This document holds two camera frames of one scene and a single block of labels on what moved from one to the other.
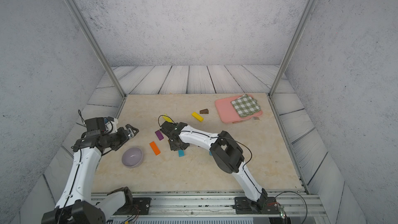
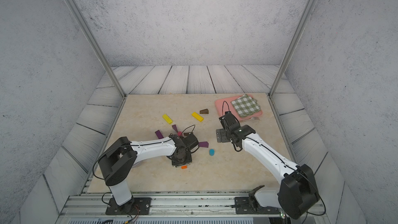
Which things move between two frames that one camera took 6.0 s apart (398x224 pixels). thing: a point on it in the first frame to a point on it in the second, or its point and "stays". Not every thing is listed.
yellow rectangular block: x=197 y=116 stays
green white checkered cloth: x=245 y=105 stays
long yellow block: x=167 y=119 stays
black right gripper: x=173 y=148 to x=221 y=135
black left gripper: x=125 y=136 to x=178 y=164
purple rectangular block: x=159 y=135 stays
